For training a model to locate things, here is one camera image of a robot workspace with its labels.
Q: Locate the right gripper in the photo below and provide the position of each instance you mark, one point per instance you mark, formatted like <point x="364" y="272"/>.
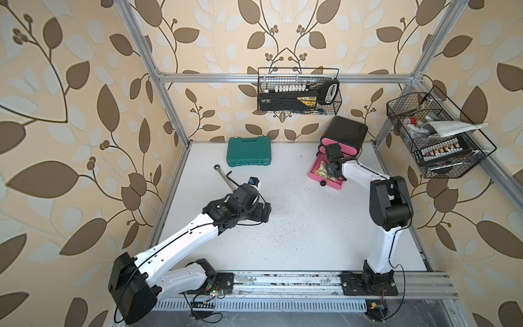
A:
<point x="326" y="167"/>

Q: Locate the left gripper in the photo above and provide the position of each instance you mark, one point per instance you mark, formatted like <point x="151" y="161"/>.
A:
<point x="262" y="208"/>

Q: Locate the pink top drawer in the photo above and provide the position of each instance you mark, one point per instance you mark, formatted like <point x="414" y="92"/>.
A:
<point x="346" y="149"/>

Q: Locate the pink drawer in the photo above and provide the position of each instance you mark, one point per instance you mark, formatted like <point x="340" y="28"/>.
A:
<point x="335" y="184"/>
<point x="346" y="149"/>

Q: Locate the yellow cookie packet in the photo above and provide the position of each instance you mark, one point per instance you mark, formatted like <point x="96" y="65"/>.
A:
<point x="322" y="172"/>

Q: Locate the pink bottom drawer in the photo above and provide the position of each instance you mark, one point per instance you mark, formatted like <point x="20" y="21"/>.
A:
<point x="335" y="184"/>

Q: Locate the black pink drawer cabinet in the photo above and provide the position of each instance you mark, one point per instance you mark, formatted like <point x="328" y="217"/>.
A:
<point x="346" y="131"/>

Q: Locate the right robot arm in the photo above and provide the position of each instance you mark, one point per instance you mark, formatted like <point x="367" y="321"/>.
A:
<point x="390" y="210"/>

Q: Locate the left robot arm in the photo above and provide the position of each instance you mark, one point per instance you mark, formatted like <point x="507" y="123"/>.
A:
<point x="138" y="282"/>

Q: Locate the silver ratchet wrench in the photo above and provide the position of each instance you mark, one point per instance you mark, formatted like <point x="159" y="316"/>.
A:
<point x="224" y="176"/>

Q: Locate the green plastic tool case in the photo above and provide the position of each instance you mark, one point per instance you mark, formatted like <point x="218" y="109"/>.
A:
<point x="249" y="151"/>

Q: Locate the black tool box in basket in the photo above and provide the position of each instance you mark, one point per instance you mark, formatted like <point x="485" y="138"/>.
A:
<point x="295" y="101"/>

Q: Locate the white paper in basket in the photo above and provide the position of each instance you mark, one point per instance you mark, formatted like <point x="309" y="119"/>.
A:
<point x="450" y="128"/>

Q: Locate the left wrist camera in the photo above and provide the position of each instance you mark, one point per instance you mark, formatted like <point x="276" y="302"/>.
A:
<point x="254" y="182"/>

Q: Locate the back wire basket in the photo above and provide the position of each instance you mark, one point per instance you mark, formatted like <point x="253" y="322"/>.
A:
<point x="323" y="80"/>

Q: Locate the wire basket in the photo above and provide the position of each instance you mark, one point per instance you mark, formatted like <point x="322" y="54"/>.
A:
<point x="437" y="157"/>
<point x="323" y="80"/>

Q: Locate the right wire basket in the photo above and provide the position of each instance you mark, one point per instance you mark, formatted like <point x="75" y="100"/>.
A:
<point x="437" y="157"/>

